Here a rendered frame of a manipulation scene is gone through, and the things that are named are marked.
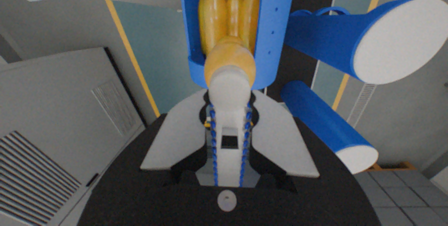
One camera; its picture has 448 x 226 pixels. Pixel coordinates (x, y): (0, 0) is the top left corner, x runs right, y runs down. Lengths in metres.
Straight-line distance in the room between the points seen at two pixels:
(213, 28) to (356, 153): 0.98
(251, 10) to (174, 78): 1.51
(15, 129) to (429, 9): 2.03
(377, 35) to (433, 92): 2.42
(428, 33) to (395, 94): 1.95
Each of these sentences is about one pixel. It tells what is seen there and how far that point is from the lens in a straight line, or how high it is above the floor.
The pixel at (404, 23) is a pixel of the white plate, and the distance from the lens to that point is 0.74.
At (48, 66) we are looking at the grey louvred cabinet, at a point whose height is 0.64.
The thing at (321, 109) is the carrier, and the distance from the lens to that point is 1.23.
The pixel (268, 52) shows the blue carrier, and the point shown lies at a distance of 0.34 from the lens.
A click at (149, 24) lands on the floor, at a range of 1.76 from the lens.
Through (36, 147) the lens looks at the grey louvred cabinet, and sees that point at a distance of 1.61.
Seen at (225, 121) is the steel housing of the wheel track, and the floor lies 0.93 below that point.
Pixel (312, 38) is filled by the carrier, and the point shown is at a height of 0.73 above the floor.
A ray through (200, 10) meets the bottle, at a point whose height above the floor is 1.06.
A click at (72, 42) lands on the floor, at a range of 2.40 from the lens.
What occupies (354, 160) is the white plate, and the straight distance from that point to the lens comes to 1.13.
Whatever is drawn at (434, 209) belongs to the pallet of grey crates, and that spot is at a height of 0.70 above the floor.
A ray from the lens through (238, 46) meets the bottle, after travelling 0.16.
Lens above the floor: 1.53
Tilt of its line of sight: 58 degrees down
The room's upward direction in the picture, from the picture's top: 175 degrees counter-clockwise
